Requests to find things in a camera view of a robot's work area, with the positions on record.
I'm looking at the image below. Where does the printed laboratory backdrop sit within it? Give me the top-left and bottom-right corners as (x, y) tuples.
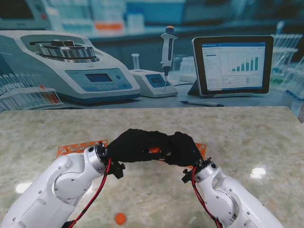
(0, 0), (304, 117)

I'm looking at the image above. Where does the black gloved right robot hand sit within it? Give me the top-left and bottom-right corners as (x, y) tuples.
(161, 132), (203, 167)

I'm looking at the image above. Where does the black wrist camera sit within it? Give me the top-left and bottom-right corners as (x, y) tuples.
(108, 161), (126, 179)
(181, 168), (195, 184)

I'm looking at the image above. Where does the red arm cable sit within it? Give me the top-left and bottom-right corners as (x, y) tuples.
(67, 158), (113, 228)
(191, 167), (224, 228)

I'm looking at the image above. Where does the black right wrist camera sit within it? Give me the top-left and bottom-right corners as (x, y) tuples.
(181, 168), (195, 184)

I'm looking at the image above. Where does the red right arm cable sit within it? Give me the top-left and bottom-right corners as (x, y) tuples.
(191, 167), (224, 228)

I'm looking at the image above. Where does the red left arm cable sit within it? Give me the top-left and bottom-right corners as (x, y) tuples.
(67, 158), (113, 228)

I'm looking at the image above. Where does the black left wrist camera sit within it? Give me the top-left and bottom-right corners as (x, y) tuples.
(108, 161), (126, 179)

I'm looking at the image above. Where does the empty orange test tube rack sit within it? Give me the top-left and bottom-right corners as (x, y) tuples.
(57, 139), (109, 158)

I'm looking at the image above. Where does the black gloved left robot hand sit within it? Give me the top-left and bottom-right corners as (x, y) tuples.
(105, 129), (172, 164)

